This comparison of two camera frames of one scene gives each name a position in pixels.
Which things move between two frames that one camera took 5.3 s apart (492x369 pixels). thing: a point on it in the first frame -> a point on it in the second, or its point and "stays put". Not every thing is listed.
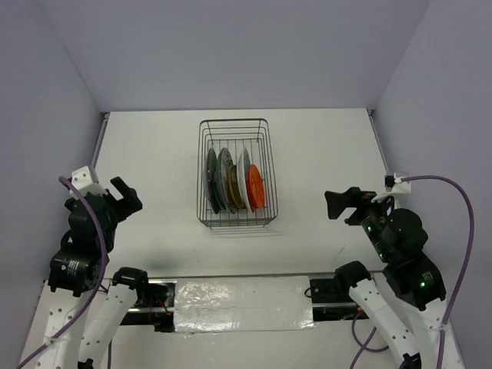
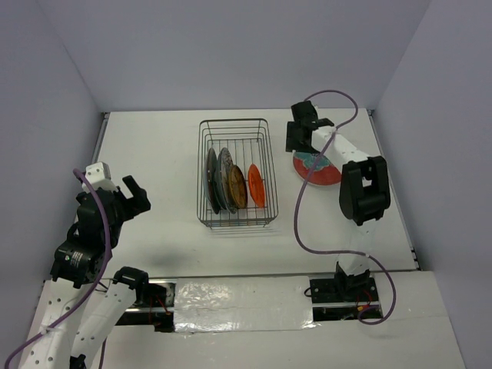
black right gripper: [336, 201] -> [292, 142]
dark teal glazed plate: [211, 175] stays put
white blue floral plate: [224, 163] stays put
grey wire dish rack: [234, 134] stays put
